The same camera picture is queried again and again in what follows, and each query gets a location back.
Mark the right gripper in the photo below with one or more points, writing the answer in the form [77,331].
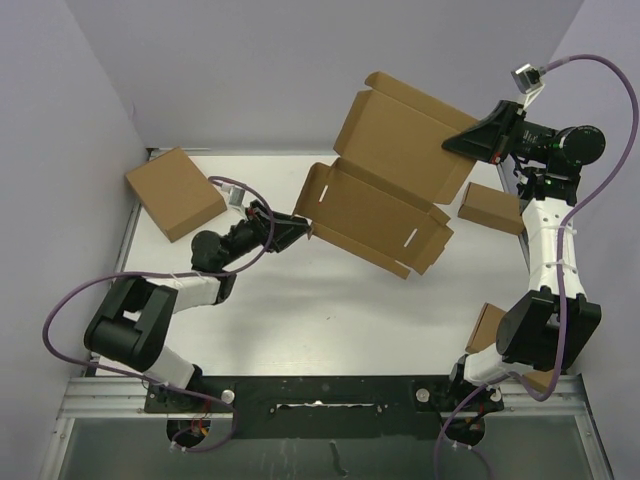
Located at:
[491,138]

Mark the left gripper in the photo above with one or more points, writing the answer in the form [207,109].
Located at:
[287,228]

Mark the cardboard box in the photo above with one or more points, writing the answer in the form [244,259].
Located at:
[518,343]
[175,193]
[495,209]
[381,198]

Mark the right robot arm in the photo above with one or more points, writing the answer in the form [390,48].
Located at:
[548,194]

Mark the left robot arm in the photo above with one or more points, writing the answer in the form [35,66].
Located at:
[132,322]

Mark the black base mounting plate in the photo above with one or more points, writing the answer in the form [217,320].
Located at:
[312,407]

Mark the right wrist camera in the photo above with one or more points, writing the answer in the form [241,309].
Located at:
[528,80]

